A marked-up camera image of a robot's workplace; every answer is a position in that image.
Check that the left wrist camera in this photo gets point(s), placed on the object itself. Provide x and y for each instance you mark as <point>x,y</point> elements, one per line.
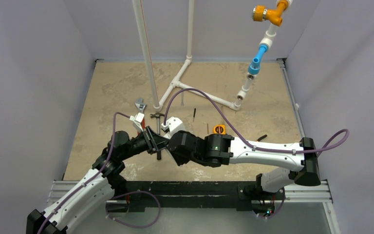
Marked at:
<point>138,122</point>

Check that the blue pipe fitting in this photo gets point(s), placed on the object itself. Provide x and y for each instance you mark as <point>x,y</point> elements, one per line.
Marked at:
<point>255,65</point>

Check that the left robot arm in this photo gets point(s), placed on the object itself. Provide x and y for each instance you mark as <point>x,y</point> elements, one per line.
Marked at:
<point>101,183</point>

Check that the white pvc pipe frame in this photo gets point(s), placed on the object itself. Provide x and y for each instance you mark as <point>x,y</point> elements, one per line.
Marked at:
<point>158,103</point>

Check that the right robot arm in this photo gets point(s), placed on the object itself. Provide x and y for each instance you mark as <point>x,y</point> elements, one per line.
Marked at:
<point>294,162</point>

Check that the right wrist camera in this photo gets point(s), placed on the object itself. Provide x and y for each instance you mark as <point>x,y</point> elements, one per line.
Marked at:
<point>171,126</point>

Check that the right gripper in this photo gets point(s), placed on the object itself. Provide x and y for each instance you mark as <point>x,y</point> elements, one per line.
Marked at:
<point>170,147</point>

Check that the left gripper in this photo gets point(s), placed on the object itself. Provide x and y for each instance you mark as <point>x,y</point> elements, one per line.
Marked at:
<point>157,142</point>

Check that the orange pipe valve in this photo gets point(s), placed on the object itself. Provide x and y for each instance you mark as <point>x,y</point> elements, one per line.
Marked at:
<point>274,16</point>

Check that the black handled hammer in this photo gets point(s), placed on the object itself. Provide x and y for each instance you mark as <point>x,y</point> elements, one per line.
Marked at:
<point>157,116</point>

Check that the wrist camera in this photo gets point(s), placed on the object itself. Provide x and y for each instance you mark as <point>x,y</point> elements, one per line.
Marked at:
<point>138,122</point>
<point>171,126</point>

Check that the red adjustable wrench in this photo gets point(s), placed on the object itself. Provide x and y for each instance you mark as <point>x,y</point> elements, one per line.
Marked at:
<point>140,105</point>

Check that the aluminium rail frame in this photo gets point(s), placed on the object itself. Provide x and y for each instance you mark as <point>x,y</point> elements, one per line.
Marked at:
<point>267,110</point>

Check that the orange handled pliers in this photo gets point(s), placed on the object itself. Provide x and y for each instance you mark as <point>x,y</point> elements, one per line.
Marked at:
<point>261,138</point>

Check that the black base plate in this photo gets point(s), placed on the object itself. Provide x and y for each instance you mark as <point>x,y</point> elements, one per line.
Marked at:
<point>136,196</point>

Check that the orange tape measure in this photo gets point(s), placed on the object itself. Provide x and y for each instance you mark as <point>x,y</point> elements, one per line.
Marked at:
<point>219,129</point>

